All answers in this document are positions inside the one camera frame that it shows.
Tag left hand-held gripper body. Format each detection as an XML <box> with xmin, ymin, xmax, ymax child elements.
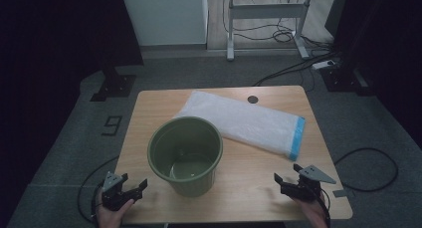
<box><xmin>101</xmin><ymin>171</ymin><xmax>135</xmax><ymax>212</ymax></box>

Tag grey tape strip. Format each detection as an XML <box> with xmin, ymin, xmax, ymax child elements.
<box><xmin>331</xmin><ymin>188</ymin><xmax>354</xmax><ymax>199</ymax></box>

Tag left hand-held gripper black cable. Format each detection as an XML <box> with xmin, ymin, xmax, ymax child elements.
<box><xmin>77</xmin><ymin>155</ymin><xmax>120</xmax><ymax>225</ymax></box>

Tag hand-held gripper black cable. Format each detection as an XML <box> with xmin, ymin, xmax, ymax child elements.
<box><xmin>77</xmin><ymin>155</ymin><xmax>120</xmax><ymax>225</ymax></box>
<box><xmin>317</xmin><ymin>147</ymin><xmax>399</xmax><ymax>228</ymax></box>

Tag person's right hand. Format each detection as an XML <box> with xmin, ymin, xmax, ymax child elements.
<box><xmin>293</xmin><ymin>194</ymin><xmax>329</xmax><ymax>228</ymax></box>

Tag white cabinet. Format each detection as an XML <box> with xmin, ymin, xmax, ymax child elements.
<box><xmin>119</xmin><ymin>0</ymin><xmax>209</xmax><ymax>47</ymax></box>

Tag dark curtain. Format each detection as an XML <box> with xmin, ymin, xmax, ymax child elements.
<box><xmin>323</xmin><ymin>0</ymin><xmax>422</xmax><ymax>149</ymax></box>
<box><xmin>0</xmin><ymin>0</ymin><xmax>144</xmax><ymax>219</ymax></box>

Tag black stand base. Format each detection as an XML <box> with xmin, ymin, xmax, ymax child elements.
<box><xmin>90</xmin><ymin>66</ymin><xmax>137</xmax><ymax>103</ymax></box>
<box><xmin>319</xmin><ymin>64</ymin><xmax>376</xmax><ymax>97</ymax></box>

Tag tangled black floor cables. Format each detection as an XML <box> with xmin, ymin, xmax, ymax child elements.
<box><xmin>221</xmin><ymin>0</ymin><xmax>334</xmax><ymax>53</ymax></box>

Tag long black floor cable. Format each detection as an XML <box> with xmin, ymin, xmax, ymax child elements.
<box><xmin>253</xmin><ymin>51</ymin><xmax>336</xmax><ymax>88</ymax></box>

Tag white power strip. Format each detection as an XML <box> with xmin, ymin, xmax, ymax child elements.
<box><xmin>312</xmin><ymin>59</ymin><xmax>337</xmax><ymax>71</ymax></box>

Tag right hand-held gripper black cable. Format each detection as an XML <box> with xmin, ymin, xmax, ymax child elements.
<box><xmin>317</xmin><ymin>147</ymin><xmax>399</xmax><ymax>228</ymax></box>

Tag person's left hand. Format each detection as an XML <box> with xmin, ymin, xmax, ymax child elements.
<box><xmin>95</xmin><ymin>198</ymin><xmax>135</xmax><ymax>228</ymax></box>

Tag green plastic bin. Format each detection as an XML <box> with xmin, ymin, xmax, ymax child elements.
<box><xmin>146</xmin><ymin>115</ymin><xmax>224</xmax><ymax>198</ymax></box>

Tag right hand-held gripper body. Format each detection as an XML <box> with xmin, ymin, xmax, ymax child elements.
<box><xmin>281</xmin><ymin>164</ymin><xmax>336</xmax><ymax>202</ymax></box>

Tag white bag with blue drawstring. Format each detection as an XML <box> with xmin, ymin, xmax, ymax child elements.
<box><xmin>174</xmin><ymin>90</ymin><xmax>307</xmax><ymax>162</ymax></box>

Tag white metal desk frame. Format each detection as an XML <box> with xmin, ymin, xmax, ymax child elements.
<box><xmin>222</xmin><ymin>0</ymin><xmax>315</xmax><ymax>62</ymax></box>

